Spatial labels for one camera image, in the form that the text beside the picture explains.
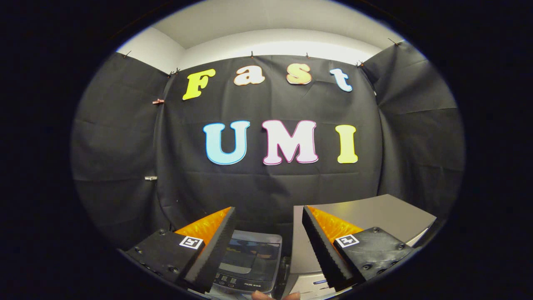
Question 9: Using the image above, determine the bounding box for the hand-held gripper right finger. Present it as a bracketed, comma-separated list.
[302, 205, 417, 293]

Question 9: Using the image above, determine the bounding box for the grey cabinet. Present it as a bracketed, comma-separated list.
[287, 194, 437, 299]

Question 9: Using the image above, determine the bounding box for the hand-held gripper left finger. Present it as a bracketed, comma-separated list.
[125, 206, 237, 294]

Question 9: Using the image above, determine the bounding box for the grey washing machine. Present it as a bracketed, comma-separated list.
[207, 230, 293, 299]

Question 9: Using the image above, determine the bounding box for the dark washing machine lid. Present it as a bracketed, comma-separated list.
[218, 230, 283, 282]

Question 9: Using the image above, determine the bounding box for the black backdrop cloth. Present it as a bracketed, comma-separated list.
[71, 41, 465, 251]

